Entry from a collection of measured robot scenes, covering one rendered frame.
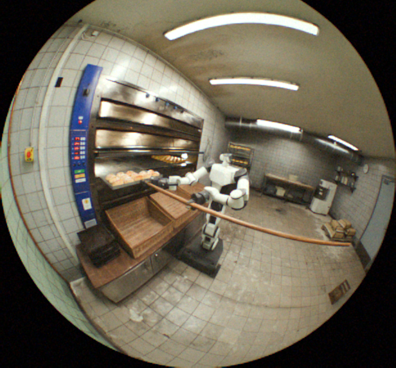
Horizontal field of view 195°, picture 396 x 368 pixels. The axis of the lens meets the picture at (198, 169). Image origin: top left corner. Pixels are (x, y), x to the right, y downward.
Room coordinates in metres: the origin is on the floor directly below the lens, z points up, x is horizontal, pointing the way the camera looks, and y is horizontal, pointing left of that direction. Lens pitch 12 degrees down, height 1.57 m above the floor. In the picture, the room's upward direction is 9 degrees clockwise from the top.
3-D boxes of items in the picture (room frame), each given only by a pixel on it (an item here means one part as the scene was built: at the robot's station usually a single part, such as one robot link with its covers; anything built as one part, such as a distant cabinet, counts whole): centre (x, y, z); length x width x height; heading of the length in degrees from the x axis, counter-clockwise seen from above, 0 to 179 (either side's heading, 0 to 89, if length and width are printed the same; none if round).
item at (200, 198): (0.73, -0.04, 1.19); 0.12 x 0.10 x 0.13; 147
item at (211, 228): (1.09, -0.27, 0.78); 0.18 x 0.15 x 0.47; 64
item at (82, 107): (1.01, 1.79, 1.07); 1.93 x 0.16 x 2.15; 63
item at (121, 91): (1.53, 0.50, 1.99); 1.80 x 0.08 x 0.21; 153
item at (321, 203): (2.68, -5.04, 0.66); 0.92 x 0.59 x 1.32; 63
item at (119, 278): (1.29, 0.28, 0.29); 2.42 x 0.56 x 0.58; 153
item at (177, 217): (1.41, 0.24, 0.72); 0.56 x 0.49 x 0.28; 152
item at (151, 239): (0.88, 0.51, 0.72); 0.56 x 0.49 x 0.28; 154
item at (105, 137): (1.52, 0.48, 1.54); 1.79 x 0.11 x 0.19; 153
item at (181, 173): (1.52, 0.48, 1.02); 1.79 x 0.11 x 0.19; 153
